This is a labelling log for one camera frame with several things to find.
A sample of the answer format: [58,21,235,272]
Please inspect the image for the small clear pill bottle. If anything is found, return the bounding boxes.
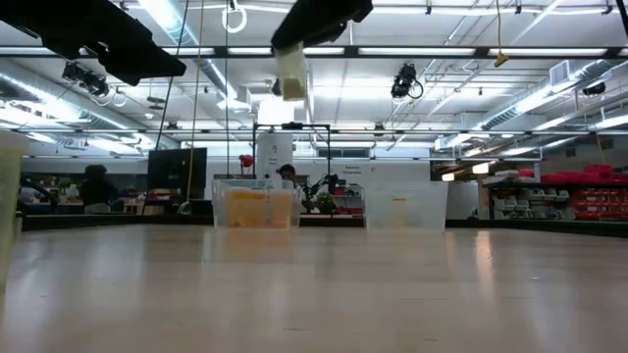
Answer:
[0,129,29,290]
[273,41,309,103]

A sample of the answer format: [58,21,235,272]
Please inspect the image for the white pillar sign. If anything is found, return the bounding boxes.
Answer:
[255,131,294,180]

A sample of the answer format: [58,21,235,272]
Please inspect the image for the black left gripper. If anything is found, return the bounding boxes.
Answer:
[28,0,188,87]

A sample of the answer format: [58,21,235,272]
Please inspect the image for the black ceiling camera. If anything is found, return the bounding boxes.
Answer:
[61,61,110,98]
[391,62,424,100]

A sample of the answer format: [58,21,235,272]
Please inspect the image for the small green background plant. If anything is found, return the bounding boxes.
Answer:
[313,191,338,216]

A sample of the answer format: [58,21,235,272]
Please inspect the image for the yellow hanging cord hook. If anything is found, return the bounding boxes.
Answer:
[493,0,510,69]

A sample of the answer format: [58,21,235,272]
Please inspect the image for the clear plastic bin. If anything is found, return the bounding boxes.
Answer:
[210,177,303,230]
[364,180,449,231]

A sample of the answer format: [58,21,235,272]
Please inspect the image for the black monitor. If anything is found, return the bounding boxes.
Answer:
[146,146,208,200]

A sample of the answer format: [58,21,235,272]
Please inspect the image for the black aluminium table frame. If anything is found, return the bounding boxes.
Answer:
[19,211,628,240]

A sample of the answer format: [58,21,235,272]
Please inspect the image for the shelf with red bins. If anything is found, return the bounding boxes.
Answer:
[483,164,628,222]

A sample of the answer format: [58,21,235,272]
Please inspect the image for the person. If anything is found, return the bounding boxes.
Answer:
[275,163,308,190]
[78,164,120,215]

